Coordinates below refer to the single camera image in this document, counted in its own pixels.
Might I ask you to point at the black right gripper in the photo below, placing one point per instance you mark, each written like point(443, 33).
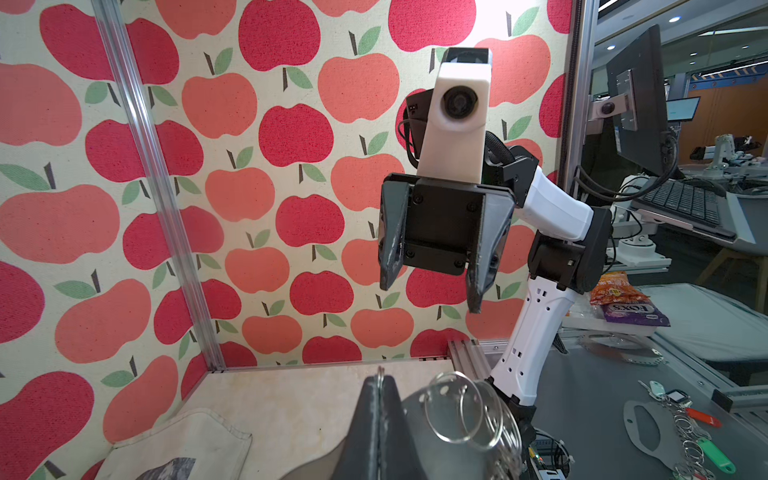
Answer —
point(442, 225)

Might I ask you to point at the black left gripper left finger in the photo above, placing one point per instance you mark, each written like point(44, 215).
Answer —
point(366, 446)

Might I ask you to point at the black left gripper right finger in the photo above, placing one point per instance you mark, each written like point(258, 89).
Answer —
point(398, 456)

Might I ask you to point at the metal key organizer plate with rings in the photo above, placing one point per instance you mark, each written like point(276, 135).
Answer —
point(461, 429)

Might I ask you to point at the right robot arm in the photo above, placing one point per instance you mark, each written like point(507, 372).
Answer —
point(566, 260)

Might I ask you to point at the spare key plate with keys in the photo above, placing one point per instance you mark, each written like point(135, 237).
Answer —
point(683, 446)

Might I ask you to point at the beige canvas tote bag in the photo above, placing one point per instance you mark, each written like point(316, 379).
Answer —
point(198, 444)

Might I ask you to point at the snack packets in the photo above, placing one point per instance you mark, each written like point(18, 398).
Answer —
point(621, 303)

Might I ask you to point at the computer monitor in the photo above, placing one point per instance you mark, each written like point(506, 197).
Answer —
point(641, 132)

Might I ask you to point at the black keyboard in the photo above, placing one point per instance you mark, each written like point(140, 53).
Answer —
point(696, 205)

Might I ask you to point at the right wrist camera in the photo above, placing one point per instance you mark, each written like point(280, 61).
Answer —
point(454, 139)

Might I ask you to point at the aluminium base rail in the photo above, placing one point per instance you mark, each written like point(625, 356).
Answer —
point(474, 358)

